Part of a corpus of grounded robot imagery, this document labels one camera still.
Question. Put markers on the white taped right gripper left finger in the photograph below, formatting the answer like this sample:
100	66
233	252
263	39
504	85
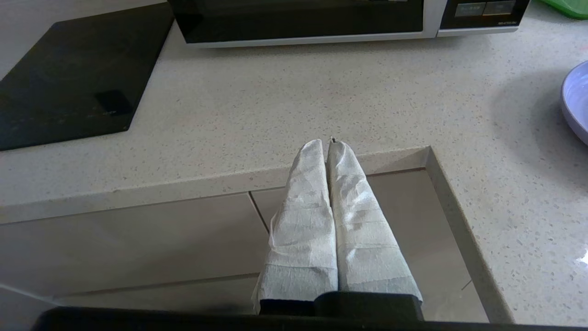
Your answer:
303	230

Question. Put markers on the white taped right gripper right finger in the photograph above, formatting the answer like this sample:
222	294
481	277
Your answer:
363	239

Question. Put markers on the black glass microwave door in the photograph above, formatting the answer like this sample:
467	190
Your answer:
298	20

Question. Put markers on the purple round plate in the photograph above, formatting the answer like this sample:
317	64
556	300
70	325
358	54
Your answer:
576	105

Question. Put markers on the black glass induction cooktop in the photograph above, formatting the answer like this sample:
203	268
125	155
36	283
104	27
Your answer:
69	78

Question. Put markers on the green plastic tray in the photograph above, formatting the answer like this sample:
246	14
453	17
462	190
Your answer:
567	7

